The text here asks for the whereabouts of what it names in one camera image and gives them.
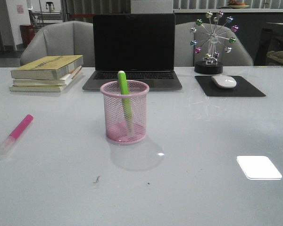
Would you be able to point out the bottom yellow-spined book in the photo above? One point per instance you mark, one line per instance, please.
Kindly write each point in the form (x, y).
(38, 88)

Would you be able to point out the red trash bin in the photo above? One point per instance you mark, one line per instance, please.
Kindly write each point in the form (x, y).
(27, 33)

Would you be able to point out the grey armchair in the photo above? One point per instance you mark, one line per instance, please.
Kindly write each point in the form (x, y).
(66, 38)
(231, 54)

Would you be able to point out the pink highlighter pen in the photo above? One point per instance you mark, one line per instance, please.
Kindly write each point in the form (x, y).
(15, 134)

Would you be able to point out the right grey armchair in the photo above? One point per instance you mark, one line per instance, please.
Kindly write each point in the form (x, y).
(231, 54)

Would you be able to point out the red barrier belt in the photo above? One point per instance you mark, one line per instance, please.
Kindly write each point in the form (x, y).
(81, 15)

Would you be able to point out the ferris wheel desk ornament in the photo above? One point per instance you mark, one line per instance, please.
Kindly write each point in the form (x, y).
(209, 64)

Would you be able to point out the grey open laptop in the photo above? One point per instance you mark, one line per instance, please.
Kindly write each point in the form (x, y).
(141, 45)

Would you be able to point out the fruit bowl on counter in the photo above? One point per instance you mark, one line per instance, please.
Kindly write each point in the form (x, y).
(237, 4)

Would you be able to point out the middle white book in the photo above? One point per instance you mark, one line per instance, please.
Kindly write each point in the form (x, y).
(64, 81)

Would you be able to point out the top yellow book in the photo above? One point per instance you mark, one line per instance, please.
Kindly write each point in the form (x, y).
(48, 67)

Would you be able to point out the pink mesh pen holder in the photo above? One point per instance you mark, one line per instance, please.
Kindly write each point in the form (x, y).
(116, 127)

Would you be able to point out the left grey armchair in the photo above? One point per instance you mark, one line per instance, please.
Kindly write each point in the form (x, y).
(66, 38)

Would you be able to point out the white computer mouse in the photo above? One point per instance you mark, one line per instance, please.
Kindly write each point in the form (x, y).
(224, 81)

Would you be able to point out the green highlighter pen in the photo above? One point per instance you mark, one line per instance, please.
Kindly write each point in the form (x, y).
(124, 87)

